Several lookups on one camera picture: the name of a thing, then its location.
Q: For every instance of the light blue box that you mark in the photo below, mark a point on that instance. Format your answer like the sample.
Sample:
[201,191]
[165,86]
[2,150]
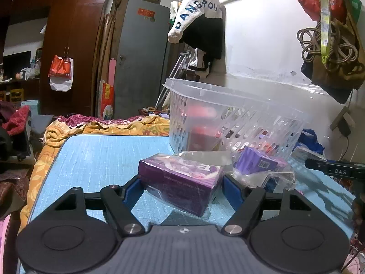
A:
[28,108]

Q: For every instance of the navy hanging bag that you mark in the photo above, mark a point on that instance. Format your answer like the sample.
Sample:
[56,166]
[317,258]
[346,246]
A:
[339,92]

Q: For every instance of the wall power adapter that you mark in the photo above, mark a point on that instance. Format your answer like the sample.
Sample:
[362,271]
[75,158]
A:
[343,121]

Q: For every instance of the white plastic basket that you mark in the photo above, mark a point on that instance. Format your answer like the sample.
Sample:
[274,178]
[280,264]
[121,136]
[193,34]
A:
[228,97]

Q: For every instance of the brown hanging bag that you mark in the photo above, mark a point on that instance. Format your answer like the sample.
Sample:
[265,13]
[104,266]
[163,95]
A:
[353,74]

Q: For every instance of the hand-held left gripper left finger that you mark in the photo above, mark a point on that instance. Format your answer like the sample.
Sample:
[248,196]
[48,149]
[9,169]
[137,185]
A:
[134,191]

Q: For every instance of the pink board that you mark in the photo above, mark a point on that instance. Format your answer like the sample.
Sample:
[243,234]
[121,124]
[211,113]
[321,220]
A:
[111,71]

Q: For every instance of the wooden planks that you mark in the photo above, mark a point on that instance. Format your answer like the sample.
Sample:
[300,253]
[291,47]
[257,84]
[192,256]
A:
[105,48]

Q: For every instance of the yellow floral blanket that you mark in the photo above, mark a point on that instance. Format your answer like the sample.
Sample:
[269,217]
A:
[54,137]

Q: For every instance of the white black hoodie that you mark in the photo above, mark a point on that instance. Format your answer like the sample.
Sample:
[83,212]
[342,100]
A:
[199,5]

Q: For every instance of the purple white box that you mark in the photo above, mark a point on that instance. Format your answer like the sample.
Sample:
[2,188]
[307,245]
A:
[256,159]

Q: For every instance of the blue shopping bag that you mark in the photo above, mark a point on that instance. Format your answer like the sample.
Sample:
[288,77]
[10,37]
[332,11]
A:
[312,141]

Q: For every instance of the brown wooden wardrobe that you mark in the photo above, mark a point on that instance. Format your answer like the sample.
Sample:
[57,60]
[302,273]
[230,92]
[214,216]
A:
[79,48]

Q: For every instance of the red white tissue pack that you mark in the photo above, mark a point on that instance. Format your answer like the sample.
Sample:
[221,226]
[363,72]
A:
[204,125]

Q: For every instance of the metal crutches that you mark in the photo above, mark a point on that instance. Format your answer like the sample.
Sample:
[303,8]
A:
[176,71]

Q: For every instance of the red cloth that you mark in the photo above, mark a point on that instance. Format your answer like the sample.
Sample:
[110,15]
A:
[17,120]

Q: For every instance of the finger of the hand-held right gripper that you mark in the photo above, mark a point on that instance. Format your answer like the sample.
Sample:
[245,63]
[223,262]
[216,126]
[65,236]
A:
[339,171]

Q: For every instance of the grey door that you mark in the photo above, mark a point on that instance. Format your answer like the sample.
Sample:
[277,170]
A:
[137,62]

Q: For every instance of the green hanging bag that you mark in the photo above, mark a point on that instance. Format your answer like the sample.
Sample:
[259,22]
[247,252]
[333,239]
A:
[354,7]

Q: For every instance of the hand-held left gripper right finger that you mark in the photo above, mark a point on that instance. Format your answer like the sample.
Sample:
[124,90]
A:
[232,189]

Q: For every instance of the red printed sack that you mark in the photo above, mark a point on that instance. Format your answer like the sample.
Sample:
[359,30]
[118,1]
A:
[107,102]

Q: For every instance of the black monitor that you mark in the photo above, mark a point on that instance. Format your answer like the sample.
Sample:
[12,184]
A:
[17,62]

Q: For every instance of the maroon floral blanket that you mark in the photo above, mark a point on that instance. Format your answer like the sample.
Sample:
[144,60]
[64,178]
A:
[79,119]

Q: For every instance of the red white plastic bag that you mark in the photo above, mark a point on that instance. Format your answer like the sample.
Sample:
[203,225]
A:
[61,71]

